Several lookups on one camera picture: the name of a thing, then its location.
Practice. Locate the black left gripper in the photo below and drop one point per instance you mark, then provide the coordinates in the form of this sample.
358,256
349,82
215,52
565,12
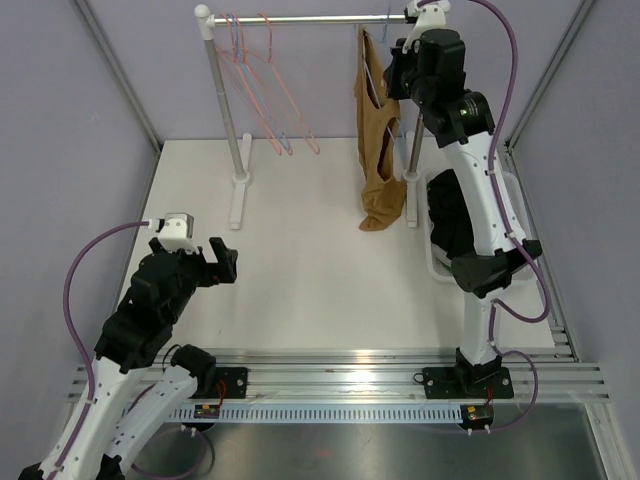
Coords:
222,271

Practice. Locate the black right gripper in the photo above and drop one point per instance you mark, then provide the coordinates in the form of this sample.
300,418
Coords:
399,59

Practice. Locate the blue hanger with brown top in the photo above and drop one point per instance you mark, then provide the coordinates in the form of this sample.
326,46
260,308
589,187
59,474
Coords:
385,30

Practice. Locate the brown tank top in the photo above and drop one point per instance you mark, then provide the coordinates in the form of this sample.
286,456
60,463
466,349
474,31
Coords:
377,123

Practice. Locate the pink hanger with black top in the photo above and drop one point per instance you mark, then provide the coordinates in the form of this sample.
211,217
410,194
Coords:
299,123

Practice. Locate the black tank top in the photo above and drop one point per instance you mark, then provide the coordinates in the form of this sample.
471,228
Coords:
452,230

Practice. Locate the pink hanger with grey top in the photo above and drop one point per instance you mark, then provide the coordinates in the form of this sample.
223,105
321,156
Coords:
247,85

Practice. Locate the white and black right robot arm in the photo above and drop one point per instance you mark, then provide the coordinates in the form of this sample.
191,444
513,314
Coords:
429,70

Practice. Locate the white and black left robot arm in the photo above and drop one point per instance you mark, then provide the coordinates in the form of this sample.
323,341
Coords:
104,436

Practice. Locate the white plastic basket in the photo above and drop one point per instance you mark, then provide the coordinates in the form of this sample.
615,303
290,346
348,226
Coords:
438,270

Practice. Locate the white and metal clothes rack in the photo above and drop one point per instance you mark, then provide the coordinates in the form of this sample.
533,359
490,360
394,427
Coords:
241,154

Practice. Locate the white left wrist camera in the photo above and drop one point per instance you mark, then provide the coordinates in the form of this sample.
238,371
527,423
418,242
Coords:
175,232

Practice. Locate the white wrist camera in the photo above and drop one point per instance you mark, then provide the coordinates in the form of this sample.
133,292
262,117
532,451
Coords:
175,232
424,16

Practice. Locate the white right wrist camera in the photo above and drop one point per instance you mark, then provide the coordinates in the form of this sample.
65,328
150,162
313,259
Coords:
424,16

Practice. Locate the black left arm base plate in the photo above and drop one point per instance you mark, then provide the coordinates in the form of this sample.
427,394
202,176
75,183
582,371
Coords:
231,382

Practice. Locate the white slotted cable duct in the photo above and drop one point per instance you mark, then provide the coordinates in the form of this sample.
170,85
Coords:
323,413

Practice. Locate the right aluminium frame post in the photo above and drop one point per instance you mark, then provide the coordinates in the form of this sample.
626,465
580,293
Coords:
562,49

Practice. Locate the aluminium frame post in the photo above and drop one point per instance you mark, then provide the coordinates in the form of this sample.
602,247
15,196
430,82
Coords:
106,51
562,49

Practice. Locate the left aluminium frame post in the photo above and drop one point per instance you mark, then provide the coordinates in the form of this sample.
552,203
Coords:
106,51

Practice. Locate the aluminium mounting rail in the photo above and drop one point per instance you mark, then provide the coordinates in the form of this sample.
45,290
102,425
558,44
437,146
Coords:
389,375

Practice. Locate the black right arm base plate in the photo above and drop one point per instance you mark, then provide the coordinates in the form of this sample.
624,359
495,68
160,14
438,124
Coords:
440,383

